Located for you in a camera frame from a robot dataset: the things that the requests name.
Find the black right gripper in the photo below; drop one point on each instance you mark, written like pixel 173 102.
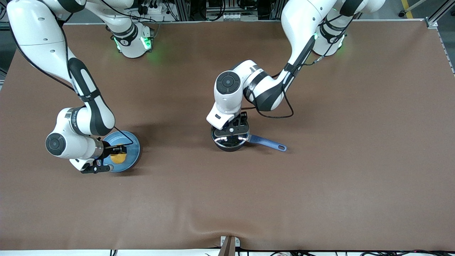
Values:
pixel 106 148

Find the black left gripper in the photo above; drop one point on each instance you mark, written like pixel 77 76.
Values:
pixel 242 122

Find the yellow potato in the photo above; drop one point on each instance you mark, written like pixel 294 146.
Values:
pixel 119 160

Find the glass lid blue knob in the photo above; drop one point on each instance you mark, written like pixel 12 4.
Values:
pixel 231 141

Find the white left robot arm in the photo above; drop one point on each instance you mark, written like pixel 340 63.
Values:
pixel 302 32

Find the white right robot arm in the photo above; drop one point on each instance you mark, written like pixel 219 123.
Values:
pixel 42 39

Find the blue round plate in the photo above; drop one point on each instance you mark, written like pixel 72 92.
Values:
pixel 133 158

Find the brown table cover mat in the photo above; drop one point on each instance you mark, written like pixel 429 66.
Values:
pixel 227 199

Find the white power strip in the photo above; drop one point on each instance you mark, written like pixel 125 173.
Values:
pixel 156 10

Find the aluminium frame post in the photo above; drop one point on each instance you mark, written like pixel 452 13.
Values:
pixel 182 9
pixel 275 9

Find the grey metal bracket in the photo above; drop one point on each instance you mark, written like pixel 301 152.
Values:
pixel 229 247

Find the aluminium corner frame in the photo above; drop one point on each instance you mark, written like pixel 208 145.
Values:
pixel 440 21

